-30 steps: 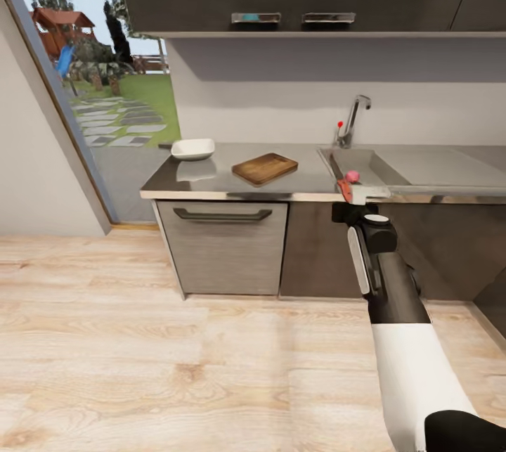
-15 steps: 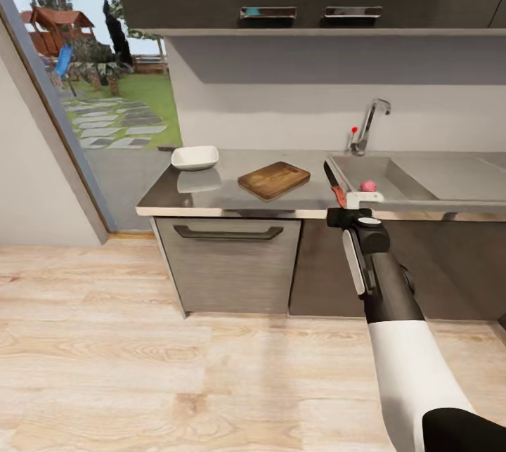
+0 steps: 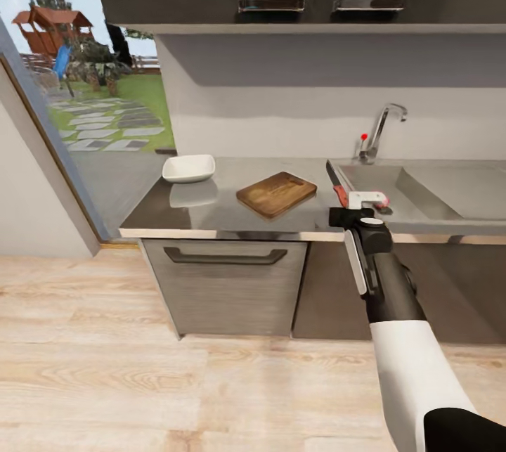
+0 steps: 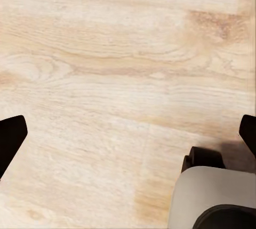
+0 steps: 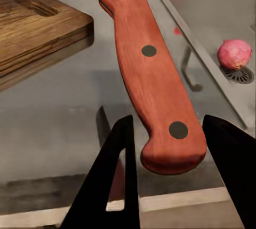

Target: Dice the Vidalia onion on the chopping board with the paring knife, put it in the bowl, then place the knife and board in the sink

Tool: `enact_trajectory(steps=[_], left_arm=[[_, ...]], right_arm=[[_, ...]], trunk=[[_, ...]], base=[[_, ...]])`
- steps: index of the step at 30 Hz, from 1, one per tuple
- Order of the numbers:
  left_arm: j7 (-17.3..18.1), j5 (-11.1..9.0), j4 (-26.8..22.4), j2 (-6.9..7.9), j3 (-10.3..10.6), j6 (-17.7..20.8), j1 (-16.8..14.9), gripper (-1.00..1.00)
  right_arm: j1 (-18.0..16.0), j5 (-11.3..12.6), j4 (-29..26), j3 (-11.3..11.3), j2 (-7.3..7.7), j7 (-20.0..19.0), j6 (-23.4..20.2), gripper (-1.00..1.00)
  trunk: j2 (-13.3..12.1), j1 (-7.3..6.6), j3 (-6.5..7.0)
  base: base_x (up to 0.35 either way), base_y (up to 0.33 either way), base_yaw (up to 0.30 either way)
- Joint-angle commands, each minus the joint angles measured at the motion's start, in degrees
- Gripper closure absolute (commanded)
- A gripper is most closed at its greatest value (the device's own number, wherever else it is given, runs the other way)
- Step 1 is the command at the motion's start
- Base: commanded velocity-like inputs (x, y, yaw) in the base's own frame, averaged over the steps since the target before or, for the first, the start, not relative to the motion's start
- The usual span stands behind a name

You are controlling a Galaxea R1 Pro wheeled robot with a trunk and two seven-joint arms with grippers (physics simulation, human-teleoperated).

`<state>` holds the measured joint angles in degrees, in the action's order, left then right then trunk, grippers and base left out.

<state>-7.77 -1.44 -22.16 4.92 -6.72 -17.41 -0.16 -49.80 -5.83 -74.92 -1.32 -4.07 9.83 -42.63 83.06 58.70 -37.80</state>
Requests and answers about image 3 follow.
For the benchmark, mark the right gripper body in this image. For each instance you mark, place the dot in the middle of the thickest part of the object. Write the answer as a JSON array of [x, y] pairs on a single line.
[[339, 215]]

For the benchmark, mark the vidalia onion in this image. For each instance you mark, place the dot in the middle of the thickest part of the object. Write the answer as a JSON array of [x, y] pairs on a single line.
[[382, 205]]

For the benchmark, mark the cutting board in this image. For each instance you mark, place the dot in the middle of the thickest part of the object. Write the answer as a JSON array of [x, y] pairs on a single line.
[[275, 194]]

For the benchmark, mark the fixed window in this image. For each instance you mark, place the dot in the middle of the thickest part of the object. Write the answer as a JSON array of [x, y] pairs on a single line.
[[94, 93]]

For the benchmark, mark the drop in sink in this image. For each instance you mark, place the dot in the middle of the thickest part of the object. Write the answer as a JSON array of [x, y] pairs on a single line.
[[428, 194]]

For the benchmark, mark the bowl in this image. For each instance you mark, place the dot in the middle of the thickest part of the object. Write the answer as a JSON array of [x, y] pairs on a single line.
[[188, 169]]

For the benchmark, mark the parer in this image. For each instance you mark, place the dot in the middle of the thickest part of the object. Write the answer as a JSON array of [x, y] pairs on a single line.
[[342, 194]]

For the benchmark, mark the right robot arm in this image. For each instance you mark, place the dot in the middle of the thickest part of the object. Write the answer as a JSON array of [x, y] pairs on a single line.
[[424, 405]]

